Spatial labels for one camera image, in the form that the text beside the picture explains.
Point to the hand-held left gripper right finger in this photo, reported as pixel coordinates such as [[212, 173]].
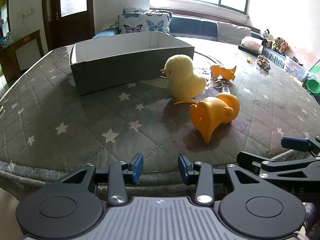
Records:
[[183, 168]]

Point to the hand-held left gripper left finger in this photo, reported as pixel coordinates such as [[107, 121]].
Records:
[[137, 167]]

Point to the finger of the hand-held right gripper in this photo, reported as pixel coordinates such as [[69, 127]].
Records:
[[293, 143], [252, 158]]

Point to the large orange rubber duck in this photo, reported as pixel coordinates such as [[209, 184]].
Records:
[[212, 112]]

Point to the small orange rubber duck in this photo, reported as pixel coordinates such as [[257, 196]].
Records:
[[225, 72]]

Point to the yellow plush chick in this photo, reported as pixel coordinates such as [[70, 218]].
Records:
[[185, 77]]

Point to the grey cardboard box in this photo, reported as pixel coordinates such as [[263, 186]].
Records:
[[112, 70]]

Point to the green plastic bowl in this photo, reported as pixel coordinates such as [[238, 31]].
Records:
[[313, 86]]

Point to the clear plastic storage box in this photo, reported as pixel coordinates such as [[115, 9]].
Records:
[[296, 68]]

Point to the pink toy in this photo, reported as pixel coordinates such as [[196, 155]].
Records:
[[262, 61]]

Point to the clear box with blue pattern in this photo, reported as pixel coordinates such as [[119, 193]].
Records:
[[273, 56]]

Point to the orange plush toy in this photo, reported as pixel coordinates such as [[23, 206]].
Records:
[[283, 46]]

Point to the yellow green plush toy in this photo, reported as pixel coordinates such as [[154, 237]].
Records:
[[276, 45]]

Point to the plastic box with pink contents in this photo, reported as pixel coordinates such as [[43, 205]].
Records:
[[252, 43]]

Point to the black and white plush toy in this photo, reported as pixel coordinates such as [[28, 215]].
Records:
[[267, 36]]

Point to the round glass turntable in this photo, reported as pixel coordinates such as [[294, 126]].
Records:
[[200, 57]]

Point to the light grey cushion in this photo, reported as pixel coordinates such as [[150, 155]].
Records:
[[232, 32]]

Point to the large butterfly print pillow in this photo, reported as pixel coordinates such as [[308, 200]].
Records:
[[142, 23]]

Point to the dark teal sofa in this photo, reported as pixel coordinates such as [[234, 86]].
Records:
[[190, 25]]

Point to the dark wooden door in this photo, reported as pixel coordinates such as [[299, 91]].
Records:
[[72, 25]]

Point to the small butterfly print pillow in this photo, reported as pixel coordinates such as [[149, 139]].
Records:
[[135, 10]]

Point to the wooden side table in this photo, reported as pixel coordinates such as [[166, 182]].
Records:
[[27, 40]]

